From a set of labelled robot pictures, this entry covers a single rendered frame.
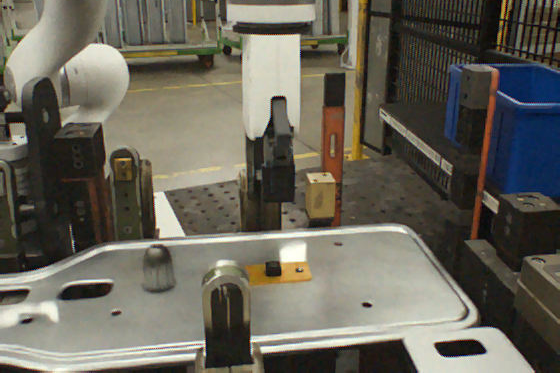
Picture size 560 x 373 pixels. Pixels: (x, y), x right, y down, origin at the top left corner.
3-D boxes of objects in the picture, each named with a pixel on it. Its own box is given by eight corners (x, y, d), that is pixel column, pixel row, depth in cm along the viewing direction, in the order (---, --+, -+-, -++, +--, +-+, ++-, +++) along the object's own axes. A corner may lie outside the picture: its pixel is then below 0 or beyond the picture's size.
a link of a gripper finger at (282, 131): (267, 79, 52) (267, 133, 54) (277, 102, 45) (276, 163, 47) (279, 79, 52) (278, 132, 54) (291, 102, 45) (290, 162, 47)
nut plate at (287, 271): (237, 286, 58) (236, 277, 58) (235, 268, 62) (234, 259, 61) (312, 280, 59) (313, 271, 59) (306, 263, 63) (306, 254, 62)
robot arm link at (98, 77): (40, 154, 117) (21, 45, 108) (122, 137, 128) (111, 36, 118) (58, 174, 109) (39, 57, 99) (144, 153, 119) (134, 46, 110)
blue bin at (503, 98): (505, 197, 73) (519, 104, 69) (441, 132, 102) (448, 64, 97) (627, 197, 73) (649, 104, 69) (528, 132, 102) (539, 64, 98)
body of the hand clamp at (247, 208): (245, 400, 82) (238, 189, 70) (242, 369, 89) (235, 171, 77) (283, 396, 83) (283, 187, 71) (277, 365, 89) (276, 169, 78)
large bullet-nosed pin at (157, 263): (144, 305, 58) (138, 251, 55) (147, 289, 60) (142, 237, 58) (174, 303, 58) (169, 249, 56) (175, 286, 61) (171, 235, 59)
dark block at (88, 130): (91, 393, 84) (52, 136, 70) (99, 362, 90) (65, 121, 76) (124, 390, 84) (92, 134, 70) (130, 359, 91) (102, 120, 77)
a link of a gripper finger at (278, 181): (260, 136, 50) (261, 201, 53) (264, 146, 47) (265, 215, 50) (294, 134, 51) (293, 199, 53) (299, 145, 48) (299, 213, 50)
